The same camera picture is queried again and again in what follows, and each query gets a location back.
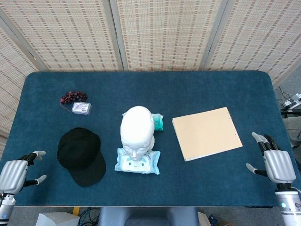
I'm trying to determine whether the white box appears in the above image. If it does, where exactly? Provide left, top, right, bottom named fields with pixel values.
left=35, top=211, right=80, bottom=226

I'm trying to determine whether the black baseball cap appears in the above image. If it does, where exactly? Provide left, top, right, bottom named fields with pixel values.
left=56, top=127, right=107, bottom=187

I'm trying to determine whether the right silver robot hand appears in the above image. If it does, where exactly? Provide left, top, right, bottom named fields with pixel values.
left=246, top=132, right=297, bottom=185

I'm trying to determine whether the light blue wet wipes pack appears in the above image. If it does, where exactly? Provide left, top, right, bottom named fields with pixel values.
left=114, top=147, right=161, bottom=175

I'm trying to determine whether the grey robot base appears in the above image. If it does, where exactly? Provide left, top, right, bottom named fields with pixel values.
left=98, top=207, right=198, bottom=226

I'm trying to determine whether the green wet wipes pack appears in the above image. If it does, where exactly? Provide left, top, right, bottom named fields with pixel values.
left=150, top=113, right=165, bottom=132

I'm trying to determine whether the dark red grape bunch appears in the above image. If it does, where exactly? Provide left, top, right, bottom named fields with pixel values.
left=60, top=90, right=88, bottom=111

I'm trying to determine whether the blue felt table cover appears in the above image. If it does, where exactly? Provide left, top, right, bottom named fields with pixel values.
left=0, top=70, right=301, bottom=208

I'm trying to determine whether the purple clear plastic box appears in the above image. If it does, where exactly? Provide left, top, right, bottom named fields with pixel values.
left=71, top=101, right=93, bottom=116

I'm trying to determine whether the white mannequin head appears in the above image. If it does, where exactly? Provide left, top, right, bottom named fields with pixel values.
left=120, top=105, right=156, bottom=160

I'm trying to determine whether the white power strip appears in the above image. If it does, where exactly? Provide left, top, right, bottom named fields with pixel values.
left=282, top=93, right=301, bottom=110

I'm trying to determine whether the tan spiral notebook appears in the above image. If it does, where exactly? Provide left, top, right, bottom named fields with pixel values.
left=172, top=106, right=243, bottom=162

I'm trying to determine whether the woven folding screen panel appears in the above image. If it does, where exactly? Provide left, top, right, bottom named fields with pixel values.
left=110, top=0, right=222, bottom=72
left=0, top=0, right=123, bottom=72
left=202, top=0, right=301, bottom=83
left=0, top=14, right=40, bottom=139

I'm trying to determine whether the grey green fabric item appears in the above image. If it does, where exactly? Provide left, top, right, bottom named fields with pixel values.
left=282, top=117, right=301, bottom=148

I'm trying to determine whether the brown cardboard box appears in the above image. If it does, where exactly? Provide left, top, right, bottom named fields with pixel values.
left=197, top=211, right=212, bottom=226

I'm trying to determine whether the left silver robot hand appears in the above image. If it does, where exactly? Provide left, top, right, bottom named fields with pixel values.
left=0, top=150, right=47, bottom=195

